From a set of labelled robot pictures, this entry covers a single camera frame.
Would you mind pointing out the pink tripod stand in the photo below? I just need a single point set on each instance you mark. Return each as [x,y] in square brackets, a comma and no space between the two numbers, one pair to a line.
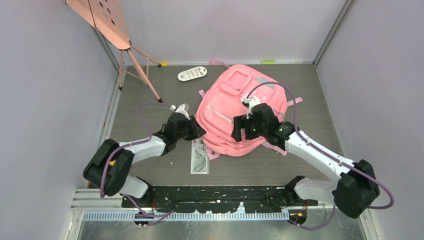
[106,16]

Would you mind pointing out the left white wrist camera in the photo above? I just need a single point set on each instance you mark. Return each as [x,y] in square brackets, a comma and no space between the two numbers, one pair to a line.
[183,109]

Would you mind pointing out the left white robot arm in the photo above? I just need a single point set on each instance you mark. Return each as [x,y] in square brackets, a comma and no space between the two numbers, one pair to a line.
[109,168]

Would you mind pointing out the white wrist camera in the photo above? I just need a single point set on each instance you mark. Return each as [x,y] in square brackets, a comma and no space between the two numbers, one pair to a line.
[250,102]
[183,109]

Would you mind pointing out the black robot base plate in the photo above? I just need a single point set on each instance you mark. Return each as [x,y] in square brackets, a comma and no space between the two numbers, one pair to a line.
[218,199]

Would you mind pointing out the clear plastic stationery pack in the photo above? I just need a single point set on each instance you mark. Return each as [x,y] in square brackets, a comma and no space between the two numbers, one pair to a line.
[200,162]

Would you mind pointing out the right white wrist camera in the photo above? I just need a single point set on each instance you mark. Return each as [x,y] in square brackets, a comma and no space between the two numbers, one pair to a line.
[250,102]

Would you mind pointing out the white oval tag card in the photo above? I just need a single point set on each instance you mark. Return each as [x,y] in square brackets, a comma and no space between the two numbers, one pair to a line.
[192,74]

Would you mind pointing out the pink student backpack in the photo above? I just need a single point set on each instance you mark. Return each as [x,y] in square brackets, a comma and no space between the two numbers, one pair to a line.
[224,101]

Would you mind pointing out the green tape marker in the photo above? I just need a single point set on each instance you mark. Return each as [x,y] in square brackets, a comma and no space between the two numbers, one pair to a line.
[268,62]

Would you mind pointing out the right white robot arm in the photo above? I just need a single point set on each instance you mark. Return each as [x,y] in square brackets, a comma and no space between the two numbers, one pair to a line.
[351,185]

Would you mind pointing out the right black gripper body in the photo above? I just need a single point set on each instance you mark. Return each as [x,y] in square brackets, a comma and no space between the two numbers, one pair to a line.
[254,130]

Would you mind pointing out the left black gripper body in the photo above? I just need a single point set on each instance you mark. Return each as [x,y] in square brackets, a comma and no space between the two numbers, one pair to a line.
[185,133]

